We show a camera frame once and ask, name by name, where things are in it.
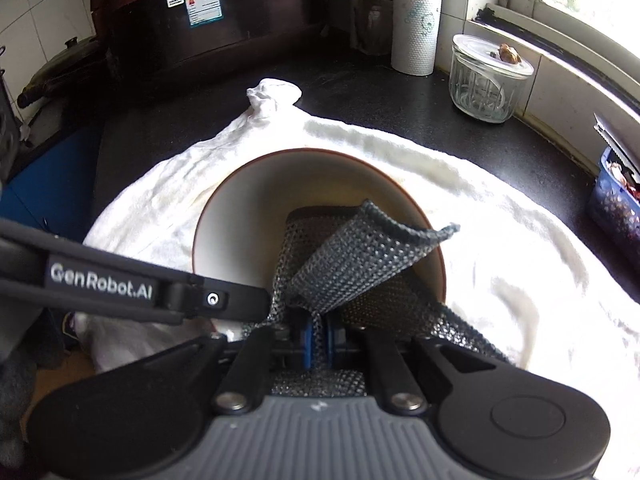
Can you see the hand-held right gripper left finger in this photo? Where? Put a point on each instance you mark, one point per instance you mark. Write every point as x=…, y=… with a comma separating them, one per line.
x=306, y=345

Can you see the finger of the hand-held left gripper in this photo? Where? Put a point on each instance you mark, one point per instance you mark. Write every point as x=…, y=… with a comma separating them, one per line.
x=210, y=300

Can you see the red plastic packet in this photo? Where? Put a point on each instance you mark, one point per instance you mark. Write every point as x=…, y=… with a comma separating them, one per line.
x=625, y=177

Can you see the blue label sticker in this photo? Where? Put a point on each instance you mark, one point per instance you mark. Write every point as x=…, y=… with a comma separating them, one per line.
x=205, y=2

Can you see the blue box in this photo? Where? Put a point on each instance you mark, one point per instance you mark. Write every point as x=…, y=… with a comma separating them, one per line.
x=50, y=175

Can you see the blue plastic basket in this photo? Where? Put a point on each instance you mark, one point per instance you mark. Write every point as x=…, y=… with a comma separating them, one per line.
x=610, y=210

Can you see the brown ginger piece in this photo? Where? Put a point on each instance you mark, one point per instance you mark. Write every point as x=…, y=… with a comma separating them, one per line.
x=507, y=54

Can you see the white packet with serrated edge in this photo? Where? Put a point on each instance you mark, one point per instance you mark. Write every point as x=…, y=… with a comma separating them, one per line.
x=617, y=142

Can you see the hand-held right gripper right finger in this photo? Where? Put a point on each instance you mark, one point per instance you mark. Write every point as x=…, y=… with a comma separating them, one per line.
x=327, y=345

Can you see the dark red kitchen appliance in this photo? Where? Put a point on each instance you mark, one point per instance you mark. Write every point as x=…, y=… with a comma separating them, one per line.
x=250, y=20

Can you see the white bowl with brown rim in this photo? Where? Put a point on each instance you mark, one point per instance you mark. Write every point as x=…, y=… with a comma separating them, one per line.
x=280, y=195

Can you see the glass jar with lid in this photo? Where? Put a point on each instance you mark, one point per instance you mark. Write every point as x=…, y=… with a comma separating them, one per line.
x=480, y=90

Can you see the white paper towel roll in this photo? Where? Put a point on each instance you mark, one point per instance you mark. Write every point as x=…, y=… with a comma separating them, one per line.
x=417, y=20

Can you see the grey mesh scrubbing cloth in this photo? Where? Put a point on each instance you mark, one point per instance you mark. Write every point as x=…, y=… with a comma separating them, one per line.
x=350, y=260

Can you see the dark pot lid with knob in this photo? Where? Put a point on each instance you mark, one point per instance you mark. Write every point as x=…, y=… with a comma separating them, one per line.
x=60, y=67

